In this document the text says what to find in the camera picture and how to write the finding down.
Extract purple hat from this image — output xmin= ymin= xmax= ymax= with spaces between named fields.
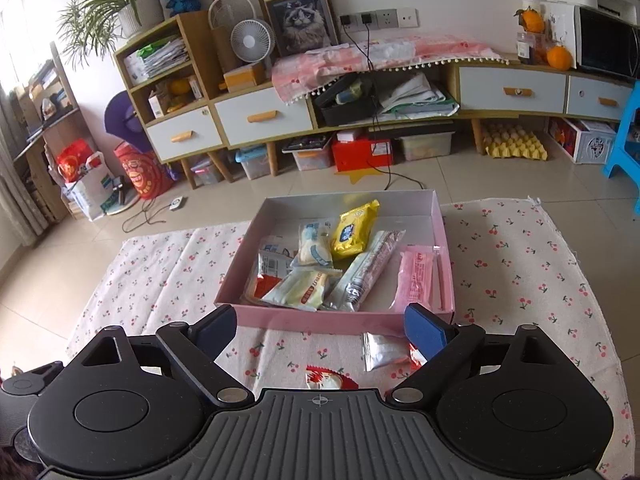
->
xmin=104 ymin=91 xmax=152 ymax=154

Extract red gift bag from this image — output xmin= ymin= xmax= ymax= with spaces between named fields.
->
xmin=56 ymin=141 xmax=97 ymax=184

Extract pale yellow snack packet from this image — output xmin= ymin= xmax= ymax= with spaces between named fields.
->
xmin=260 ymin=267 xmax=342 ymax=312

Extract black case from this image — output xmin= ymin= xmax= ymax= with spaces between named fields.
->
xmin=314 ymin=72 xmax=382 ymax=128

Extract potted green plant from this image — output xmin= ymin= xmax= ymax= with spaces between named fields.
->
xmin=57 ymin=0 xmax=174 ymax=64

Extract pile of folded bags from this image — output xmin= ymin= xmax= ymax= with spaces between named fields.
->
xmin=380 ymin=72 xmax=460 ymax=121

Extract pink long snack packet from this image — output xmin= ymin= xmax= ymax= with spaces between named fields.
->
xmin=390 ymin=245 xmax=437 ymax=314

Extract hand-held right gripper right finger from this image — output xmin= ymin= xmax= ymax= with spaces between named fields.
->
xmin=387 ymin=302 xmax=566 ymax=405

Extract blue plastic stool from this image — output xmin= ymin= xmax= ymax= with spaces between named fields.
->
xmin=602 ymin=95 xmax=640 ymax=182

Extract tall wooden shelf cabinet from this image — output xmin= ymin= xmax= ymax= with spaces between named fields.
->
xmin=114 ymin=10 xmax=236 ymax=191

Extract red bag with face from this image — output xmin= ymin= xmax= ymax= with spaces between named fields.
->
xmin=114 ymin=141 xmax=174 ymax=201

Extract stack of papers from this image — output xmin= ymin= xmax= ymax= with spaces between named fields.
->
xmin=124 ymin=37 xmax=191 ymax=84

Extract dark glass jar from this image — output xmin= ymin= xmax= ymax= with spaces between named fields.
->
xmin=516 ymin=32 xmax=536 ymax=65

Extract white paper bag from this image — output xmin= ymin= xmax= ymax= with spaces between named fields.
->
xmin=62 ymin=152 xmax=121 ymax=222

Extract orange fruit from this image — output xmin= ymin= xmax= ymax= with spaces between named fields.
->
xmin=519 ymin=7 xmax=545 ymax=34
xmin=546 ymin=45 xmax=574 ymax=71

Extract white blue bread packet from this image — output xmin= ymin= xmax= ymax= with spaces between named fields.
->
xmin=291 ymin=220 xmax=335 ymax=269

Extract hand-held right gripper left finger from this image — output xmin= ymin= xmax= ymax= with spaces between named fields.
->
xmin=82 ymin=304 xmax=256 ymax=407

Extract black cable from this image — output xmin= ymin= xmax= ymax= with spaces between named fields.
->
xmin=344 ymin=24 xmax=437 ymax=194

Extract low wooden tv cabinet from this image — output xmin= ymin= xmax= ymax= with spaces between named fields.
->
xmin=210 ymin=57 xmax=638 ymax=182

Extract wooden bookshelf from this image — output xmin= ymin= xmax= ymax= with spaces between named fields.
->
xmin=10 ymin=42 xmax=84 ymax=227

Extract white orange snack packet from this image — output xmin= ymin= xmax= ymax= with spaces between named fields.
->
xmin=257 ymin=237 xmax=297 ymax=307

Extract red snack packet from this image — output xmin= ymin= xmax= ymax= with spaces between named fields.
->
xmin=305 ymin=365 xmax=359 ymax=391
xmin=407 ymin=342 xmax=430 ymax=369

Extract silver cake roll packet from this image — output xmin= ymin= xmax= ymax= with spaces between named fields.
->
xmin=322 ymin=230 xmax=406 ymax=314

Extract white printed box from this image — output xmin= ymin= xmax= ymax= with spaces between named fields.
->
xmin=549 ymin=117 xmax=619 ymax=165

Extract yellow box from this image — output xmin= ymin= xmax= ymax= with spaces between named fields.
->
xmin=223 ymin=62 xmax=266 ymax=93

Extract small white desk fan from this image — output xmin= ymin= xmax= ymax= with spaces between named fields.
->
xmin=230 ymin=19 xmax=275 ymax=66

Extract microwave oven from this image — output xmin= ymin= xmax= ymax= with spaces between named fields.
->
xmin=542 ymin=2 xmax=640 ymax=82

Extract white drawer wooden handle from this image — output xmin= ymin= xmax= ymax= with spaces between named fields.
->
xmin=457 ymin=66 xmax=569 ymax=116
xmin=214 ymin=87 xmax=316 ymax=149
xmin=566 ymin=75 xmax=634 ymax=122
xmin=146 ymin=107 xmax=224 ymax=163

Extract clear storage box blue lid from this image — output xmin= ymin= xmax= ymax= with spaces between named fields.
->
xmin=235 ymin=146 xmax=274 ymax=181

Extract pink cherry cabinet cloth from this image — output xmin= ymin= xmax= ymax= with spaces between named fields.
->
xmin=271 ymin=32 xmax=509 ymax=107

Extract person's left forearm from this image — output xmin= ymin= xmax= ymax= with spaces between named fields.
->
xmin=0 ymin=444 xmax=43 ymax=480

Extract white wall sockets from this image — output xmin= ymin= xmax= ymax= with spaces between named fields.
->
xmin=340 ymin=7 xmax=419 ymax=31

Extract storage box black top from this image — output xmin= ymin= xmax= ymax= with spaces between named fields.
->
xmin=282 ymin=135 xmax=335 ymax=172

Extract cherry print cloth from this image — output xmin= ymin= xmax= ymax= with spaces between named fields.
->
xmin=65 ymin=195 xmax=633 ymax=461

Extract framed cat picture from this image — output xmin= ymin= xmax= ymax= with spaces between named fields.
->
xmin=256 ymin=0 xmax=342 ymax=59

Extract yellow egg tray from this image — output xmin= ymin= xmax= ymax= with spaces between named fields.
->
xmin=480 ymin=122 xmax=549 ymax=161

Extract white storage box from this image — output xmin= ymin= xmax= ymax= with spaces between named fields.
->
xmin=395 ymin=130 xmax=456 ymax=162

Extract large white desk fan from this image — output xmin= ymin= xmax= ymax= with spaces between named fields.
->
xmin=207 ymin=0 xmax=257 ymax=36

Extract small white snack packet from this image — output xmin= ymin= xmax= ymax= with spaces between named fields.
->
xmin=362 ymin=332 xmax=412 ymax=372

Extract pink cardboard box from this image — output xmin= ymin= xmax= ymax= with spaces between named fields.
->
xmin=214 ymin=189 xmax=456 ymax=336

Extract red box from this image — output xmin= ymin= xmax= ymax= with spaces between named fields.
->
xmin=331 ymin=132 xmax=395 ymax=174

